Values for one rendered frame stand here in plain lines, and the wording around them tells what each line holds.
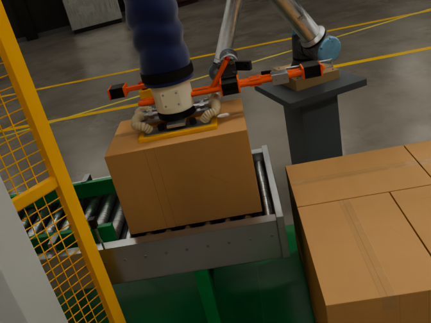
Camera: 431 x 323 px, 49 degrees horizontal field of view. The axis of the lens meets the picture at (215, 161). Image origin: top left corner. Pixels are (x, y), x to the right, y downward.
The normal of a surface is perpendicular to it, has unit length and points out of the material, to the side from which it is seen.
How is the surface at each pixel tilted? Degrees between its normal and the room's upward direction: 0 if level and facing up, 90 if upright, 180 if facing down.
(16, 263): 90
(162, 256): 90
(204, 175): 90
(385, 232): 0
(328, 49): 98
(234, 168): 90
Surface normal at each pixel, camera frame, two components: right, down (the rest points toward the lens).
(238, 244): 0.00, 0.44
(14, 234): 0.98, -0.18
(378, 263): -0.20, -0.88
